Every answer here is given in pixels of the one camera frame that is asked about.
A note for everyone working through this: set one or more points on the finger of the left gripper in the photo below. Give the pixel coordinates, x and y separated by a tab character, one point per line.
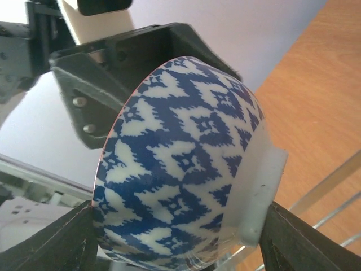
196	46
93	95

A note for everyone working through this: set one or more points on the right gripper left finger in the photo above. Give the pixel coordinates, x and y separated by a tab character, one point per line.
69	243

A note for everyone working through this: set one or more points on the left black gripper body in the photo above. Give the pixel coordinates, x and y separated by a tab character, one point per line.
48	27

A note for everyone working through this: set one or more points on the red patterned bowl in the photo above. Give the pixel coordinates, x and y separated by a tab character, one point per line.
187	171

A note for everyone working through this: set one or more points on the aluminium rail frame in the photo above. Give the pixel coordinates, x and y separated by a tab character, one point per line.
40	198

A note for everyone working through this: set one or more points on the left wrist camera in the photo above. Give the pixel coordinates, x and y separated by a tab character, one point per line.
85	29

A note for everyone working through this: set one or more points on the metal wire dish rack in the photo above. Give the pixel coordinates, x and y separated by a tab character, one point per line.
323	189

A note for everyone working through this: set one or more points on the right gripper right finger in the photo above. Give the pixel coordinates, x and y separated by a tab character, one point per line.
288	243

